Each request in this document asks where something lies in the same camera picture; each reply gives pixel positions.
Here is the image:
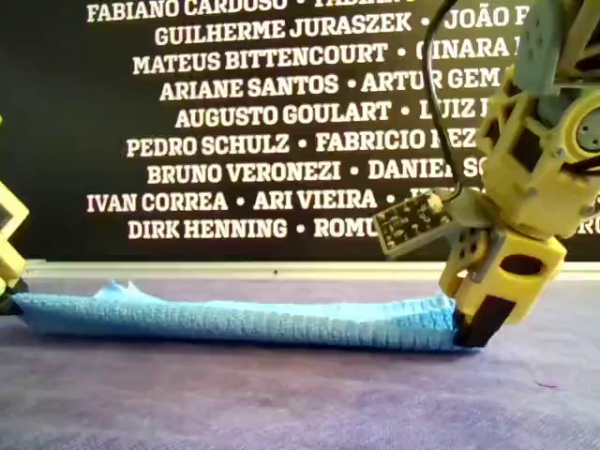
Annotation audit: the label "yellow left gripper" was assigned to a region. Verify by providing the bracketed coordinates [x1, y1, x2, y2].
[0, 182, 30, 316]

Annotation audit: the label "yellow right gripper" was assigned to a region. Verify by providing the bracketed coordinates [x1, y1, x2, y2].
[440, 229, 569, 348]

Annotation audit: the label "light blue microfiber cloth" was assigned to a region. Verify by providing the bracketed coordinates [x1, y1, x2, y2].
[11, 278, 463, 353]

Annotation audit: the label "purple table cover sheet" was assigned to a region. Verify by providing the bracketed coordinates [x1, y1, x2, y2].
[0, 276, 600, 450]

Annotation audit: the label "black wall banner white names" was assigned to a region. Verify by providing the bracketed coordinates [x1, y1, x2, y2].
[0, 0, 600, 263]

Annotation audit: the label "aluminium table frame rail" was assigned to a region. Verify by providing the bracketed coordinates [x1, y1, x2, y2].
[21, 260, 600, 282]

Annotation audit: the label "black camera cable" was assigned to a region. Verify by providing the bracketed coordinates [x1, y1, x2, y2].
[424, 0, 468, 207]

